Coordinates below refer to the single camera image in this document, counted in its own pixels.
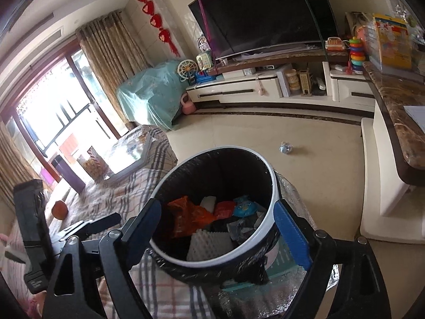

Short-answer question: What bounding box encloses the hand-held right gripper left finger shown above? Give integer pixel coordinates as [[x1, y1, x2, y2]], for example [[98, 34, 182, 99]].
[[41, 198, 163, 319]]

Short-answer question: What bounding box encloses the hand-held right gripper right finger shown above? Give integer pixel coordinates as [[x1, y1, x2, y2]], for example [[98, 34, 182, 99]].
[[273, 199, 392, 319]]

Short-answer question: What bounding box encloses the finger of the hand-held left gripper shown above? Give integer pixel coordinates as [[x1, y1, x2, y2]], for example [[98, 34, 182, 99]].
[[60, 212, 122, 240]]

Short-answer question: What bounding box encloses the orange snack wrapper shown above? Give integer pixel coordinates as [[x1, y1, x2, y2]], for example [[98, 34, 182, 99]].
[[168, 196, 216, 238]]

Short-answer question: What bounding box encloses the dark grey packet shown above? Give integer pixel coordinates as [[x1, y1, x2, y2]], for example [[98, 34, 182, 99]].
[[227, 214, 263, 241]]

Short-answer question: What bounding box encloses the blue round packet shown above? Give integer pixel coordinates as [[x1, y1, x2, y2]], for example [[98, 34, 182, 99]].
[[233, 197, 260, 218]]

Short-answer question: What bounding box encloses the white frilly plastic ring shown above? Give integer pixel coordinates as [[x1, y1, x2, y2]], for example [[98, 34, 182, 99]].
[[186, 228, 238, 262]]

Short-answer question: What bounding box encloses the white foam block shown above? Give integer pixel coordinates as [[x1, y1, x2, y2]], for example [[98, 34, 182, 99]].
[[199, 195, 218, 211]]

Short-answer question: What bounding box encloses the white bin with black bag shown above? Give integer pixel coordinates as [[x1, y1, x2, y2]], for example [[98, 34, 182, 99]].
[[146, 144, 314, 286]]

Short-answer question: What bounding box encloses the red apple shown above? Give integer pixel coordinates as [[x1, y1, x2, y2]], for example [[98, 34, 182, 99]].
[[52, 200, 69, 220]]

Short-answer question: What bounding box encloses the clear plastic bag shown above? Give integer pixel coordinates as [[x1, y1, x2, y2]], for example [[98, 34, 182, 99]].
[[216, 173, 339, 319]]

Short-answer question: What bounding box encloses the purple thermos bottle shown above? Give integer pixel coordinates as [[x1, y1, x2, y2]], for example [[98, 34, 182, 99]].
[[51, 154, 86, 193]]

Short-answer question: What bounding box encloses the clear cookie jar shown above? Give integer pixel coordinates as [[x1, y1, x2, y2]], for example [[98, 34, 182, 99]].
[[78, 146, 108, 182]]

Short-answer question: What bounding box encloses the beige patterned curtain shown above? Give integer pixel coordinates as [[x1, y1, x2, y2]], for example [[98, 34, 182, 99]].
[[76, 11, 150, 133], [0, 120, 37, 203]]

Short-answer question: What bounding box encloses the plaid tablecloth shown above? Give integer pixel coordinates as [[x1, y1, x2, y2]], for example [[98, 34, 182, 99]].
[[43, 124, 213, 319]]

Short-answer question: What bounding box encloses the red-framed balcony door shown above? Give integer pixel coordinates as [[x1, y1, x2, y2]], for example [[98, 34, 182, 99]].
[[0, 38, 122, 187]]

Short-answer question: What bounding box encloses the pink toy kettle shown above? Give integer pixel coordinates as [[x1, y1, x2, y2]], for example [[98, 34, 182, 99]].
[[180, 93, 196, 115]]

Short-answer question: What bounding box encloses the teal covered armchair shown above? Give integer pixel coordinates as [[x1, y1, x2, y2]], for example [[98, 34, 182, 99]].
[[116, 59, 191, 131]]

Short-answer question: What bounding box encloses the white television cabinet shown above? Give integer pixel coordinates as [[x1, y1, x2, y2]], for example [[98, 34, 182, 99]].
[[185, 50, 377, 112]]

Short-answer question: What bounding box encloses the yellow grid toy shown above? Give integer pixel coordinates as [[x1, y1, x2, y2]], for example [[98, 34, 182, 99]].
[[299, 68, 313, 95]]

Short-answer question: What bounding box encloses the marble-topped white cabinet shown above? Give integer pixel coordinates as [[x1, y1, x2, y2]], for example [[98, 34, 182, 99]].
[[360, 60, 425, 245]]

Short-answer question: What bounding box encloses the toy ferris wheel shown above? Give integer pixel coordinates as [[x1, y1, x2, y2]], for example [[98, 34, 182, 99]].
[[176, 59, 199, 83]]

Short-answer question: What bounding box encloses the white paper sheet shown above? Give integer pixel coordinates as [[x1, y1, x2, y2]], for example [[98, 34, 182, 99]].
[[403, 106, 425, 130]]

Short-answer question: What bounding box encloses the green toy telephone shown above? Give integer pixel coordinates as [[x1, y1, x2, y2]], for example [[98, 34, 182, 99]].
[[196, 53, 213, 72]]

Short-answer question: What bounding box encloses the orange toy cash register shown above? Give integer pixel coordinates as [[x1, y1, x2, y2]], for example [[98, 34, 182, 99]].
[[325, 37, 344, 52]]

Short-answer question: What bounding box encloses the red hanging heart decoration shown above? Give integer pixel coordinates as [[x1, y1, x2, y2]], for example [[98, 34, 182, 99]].
[[137, 0, 181, 57]]

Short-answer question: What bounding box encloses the colourful toy box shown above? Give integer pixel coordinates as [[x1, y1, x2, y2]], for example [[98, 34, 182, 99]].
[[370, 13, 412, 70]]

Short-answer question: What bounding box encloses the black flat television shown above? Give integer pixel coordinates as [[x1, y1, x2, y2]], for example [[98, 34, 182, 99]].
[[188, 0, 339, 61]]

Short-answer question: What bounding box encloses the rainbow stacking ring toy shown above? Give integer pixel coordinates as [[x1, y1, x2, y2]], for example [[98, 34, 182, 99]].
[[348, 36, 366, 72]]

